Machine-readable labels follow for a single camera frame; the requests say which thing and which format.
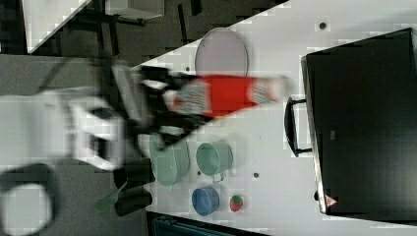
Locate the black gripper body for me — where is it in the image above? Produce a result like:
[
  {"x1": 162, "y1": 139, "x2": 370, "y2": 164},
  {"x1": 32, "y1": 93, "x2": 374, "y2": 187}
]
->
[{"x1": 124, "y1": 66, "x2": 210, "y2": 155}]

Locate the red plush ketchup bottle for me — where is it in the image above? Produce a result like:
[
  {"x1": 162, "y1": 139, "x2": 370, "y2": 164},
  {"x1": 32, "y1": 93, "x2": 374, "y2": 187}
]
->
[{"x1": 163, "y1": 75, "x2": 289, "y2": 118}]

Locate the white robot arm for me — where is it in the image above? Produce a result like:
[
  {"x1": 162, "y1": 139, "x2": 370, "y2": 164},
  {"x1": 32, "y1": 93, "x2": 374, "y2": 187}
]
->
[{"x1": 1, "y1": 63, "x2": 209, "y2": 172}]

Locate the silver toaster oven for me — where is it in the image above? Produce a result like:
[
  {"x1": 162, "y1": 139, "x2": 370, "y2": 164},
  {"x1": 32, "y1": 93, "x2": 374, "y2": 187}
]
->
[{"x1": 301, "y1": 28, "x2": 417, "y2": 225}]

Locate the round grey plate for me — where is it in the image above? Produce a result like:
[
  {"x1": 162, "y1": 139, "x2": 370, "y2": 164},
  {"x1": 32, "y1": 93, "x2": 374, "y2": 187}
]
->
[{"x1": 194, "y1": 28, "x2": 249, "y2": 77}]

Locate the green perforated colander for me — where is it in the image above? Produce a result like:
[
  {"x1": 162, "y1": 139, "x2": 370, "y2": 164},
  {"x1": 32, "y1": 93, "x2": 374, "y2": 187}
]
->
[{"x1": 149, "y1": 126, "x2": 190, "y2": 187}]

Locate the green mug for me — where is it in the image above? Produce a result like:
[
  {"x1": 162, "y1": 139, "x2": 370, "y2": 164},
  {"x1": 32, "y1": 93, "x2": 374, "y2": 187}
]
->
[{"x1": 196, "y1": 140, "x2": 233, "y2": 183}]

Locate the green spatula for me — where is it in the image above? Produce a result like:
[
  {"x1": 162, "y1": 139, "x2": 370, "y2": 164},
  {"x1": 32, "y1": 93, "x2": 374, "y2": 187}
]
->
[{"x1": 93, "y1": 182, "x2": 128, "y2": 211}]

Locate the blue cup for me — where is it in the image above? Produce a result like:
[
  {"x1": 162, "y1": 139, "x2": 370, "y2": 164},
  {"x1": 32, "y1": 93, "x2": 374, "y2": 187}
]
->
[{"x1": 191, "y1": 186, "x2": 219, "y2": 216}]

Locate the large toy strawberry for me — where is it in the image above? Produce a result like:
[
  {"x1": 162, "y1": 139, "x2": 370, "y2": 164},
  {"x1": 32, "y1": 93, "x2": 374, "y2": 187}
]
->
[{"x1": 229, "y1": 195, "x2": 244, "y2": 212}]

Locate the blue metal frame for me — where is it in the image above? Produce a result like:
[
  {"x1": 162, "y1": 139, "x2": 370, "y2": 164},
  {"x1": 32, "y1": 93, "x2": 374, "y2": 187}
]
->
[{"x1": 149, "y1": 216, "x2": 265, "y2": 236}]

